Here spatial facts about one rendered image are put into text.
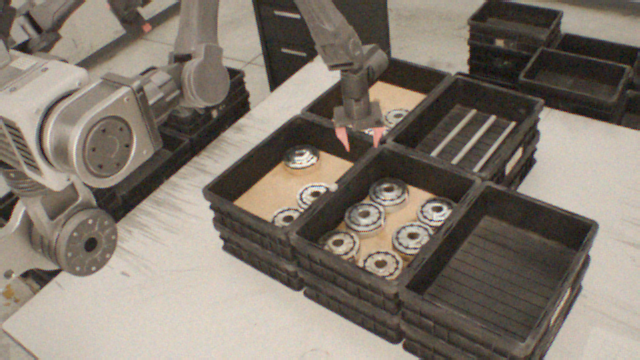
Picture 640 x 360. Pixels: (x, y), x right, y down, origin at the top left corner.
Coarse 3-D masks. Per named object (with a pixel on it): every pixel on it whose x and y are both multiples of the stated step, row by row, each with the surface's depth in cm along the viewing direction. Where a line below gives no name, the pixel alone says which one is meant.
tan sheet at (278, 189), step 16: (320, 160) 176; (336, 160) 175; (272, 176) 174; (288, 176) 173; (304, 176) 172; (320, 176) 171; (336, 176) 170; (256, 192) 169; (272, 192) 168; (288, 192) 167; (256, 208) 164; (272, 208) 163
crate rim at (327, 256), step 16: (384, 144) 162; (368, 160) 159; (432, 160) 154; (352, 176) 153; (464, 176) 148; (336, 192) 150; (320, 208) 146; (304, 224) 143; (304, 240) 138; (432, 240) 133; (320, 256) 136; (336, 256) 133; (416, 256) 131; (352, 272) 131; (368, 272) 129; (384, 288) 126
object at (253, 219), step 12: (288, 120) 176; (312, 120) 175; (276, 132) 172; (348, 132) 168; (264, 144) 170; (228, 168) 163; (216, 180) 159; (336, 180) 153; (204, 192) 156; (324, 192) 150; (216, 204) 155; (228, 204) 151; (312, 204) 147; (240, 216) 150; (252, 216) 147; (300, 216) 145; (264, 228) 145; (276, 228) 143; (288, 228) 142
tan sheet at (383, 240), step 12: (420, 192) 160; (408, 204) 157; (456, 204) 155; (396, 216) 155; (408, 216) 154; (336, 228) 154; (396, 228) 152; (360, 240) 150; (372, 240) 149; (384, 240) 149
